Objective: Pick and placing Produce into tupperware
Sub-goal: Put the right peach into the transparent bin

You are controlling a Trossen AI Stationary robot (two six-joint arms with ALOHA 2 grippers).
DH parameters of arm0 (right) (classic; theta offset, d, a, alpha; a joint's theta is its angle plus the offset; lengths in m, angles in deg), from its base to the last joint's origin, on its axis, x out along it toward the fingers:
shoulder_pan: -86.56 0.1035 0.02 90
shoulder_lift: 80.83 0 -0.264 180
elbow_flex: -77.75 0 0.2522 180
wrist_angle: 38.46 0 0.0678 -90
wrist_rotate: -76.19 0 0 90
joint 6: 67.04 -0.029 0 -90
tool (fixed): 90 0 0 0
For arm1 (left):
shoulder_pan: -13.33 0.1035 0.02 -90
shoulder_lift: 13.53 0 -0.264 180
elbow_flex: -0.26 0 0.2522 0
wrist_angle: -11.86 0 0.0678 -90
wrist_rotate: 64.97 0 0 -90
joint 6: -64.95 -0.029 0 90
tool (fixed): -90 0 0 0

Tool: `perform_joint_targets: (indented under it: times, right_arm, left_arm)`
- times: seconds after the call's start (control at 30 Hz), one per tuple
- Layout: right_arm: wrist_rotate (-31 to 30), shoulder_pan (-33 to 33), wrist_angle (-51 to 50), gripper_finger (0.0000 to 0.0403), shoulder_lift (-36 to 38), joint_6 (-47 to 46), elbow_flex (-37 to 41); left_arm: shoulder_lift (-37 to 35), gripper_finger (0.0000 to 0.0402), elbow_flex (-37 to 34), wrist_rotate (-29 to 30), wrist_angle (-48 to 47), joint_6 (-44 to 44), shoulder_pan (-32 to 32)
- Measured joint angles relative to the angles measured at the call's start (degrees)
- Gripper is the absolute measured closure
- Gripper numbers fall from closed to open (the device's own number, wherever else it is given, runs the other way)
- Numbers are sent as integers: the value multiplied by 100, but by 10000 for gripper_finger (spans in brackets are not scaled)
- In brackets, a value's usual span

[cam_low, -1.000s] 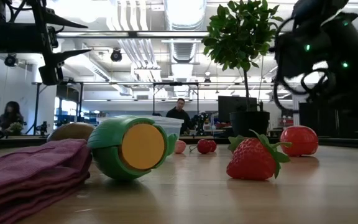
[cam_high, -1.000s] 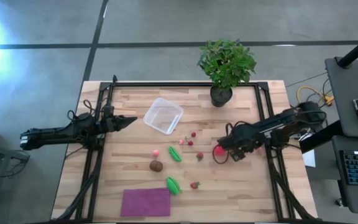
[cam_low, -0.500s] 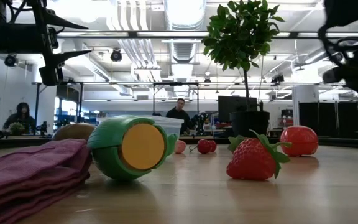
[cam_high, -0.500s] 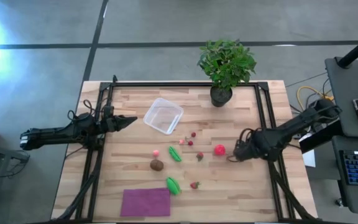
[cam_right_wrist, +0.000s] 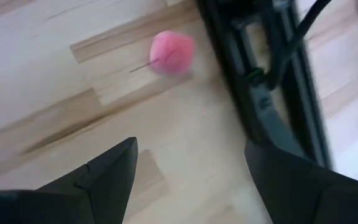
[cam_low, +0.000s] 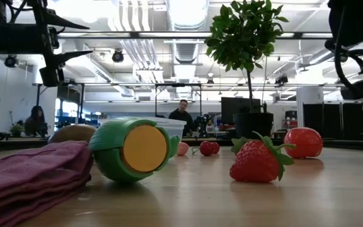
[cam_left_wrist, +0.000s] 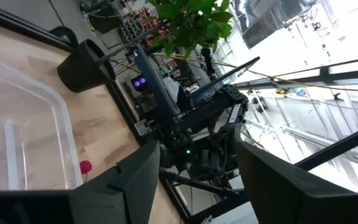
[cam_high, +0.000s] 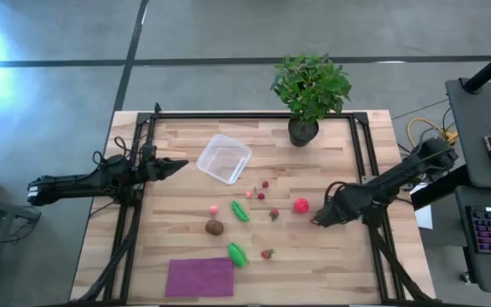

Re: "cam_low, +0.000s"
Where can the black overhead beam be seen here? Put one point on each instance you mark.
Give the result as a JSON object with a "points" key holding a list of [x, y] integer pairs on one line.
{"points": [[169, 35]]}

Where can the green toy corn yellow end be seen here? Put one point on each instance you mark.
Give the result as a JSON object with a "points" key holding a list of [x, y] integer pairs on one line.
{"points": [[112, 148]]}

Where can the silver ventilation duct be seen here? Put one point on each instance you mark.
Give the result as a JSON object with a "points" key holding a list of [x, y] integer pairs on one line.
{"points": [[186, 15]]}

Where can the black background robot arm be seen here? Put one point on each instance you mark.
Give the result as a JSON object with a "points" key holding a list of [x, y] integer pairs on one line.
{"points": [[204, 124]]}

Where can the clear plastic tupperware container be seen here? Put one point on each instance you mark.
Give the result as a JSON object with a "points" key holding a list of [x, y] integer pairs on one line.
{"points": [[176, 127]]}

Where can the red toy strawberry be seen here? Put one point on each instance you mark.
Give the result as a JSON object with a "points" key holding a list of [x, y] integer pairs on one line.
{"points": [[254, 164]]}

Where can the black ceiling spotlight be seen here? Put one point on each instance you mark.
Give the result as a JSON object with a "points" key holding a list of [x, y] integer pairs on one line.
{"points": [[10, 61], [281, 79], [118, 56]]}

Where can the small background potted plant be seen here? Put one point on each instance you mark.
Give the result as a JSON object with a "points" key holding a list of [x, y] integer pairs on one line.
{"points": [[17, 130]]}

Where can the purple folded cloth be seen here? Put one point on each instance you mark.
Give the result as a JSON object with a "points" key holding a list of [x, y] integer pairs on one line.
{"points": [[27, 176]]}

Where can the brown toy kiwi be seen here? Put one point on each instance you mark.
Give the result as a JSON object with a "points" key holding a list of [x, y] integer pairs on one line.
{"points": [[71, 134]]}

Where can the green potted plant black pot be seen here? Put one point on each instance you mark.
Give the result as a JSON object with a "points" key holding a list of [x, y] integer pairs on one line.
{"points": [[252, 126]]}

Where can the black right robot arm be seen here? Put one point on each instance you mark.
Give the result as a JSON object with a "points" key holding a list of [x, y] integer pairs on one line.
{"points": [[354, 22]]}

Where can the person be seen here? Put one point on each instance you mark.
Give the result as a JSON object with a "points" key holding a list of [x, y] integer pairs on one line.
{"points": [[181, 118], [36, 121]]}

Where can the red toy tomato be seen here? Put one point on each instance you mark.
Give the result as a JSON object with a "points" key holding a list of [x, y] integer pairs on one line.
{"points": [[304, 142]]}

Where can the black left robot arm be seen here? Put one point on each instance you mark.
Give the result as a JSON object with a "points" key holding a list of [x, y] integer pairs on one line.
{"points": [[5, 38]]}

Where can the pink toy peach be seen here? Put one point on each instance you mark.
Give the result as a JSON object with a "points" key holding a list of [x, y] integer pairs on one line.
{"points": [[182, 149]]}

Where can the black partition panels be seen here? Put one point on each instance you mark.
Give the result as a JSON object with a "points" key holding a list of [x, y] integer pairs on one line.
{"points": [[351, 121]]}

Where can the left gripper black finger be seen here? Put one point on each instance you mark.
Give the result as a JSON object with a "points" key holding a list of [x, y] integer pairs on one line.
{"points": [[58, 21], [66, 58]]}

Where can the black computer monitor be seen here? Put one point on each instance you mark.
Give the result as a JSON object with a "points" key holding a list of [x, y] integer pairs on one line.
{"points": [[232, 108]]}

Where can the red toy cherries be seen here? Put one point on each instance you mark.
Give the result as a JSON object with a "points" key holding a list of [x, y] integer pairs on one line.
{"points": [[206, 149]]}

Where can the white pillar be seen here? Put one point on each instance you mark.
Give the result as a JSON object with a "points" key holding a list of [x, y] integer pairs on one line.
{"points": [[309, 94]]}

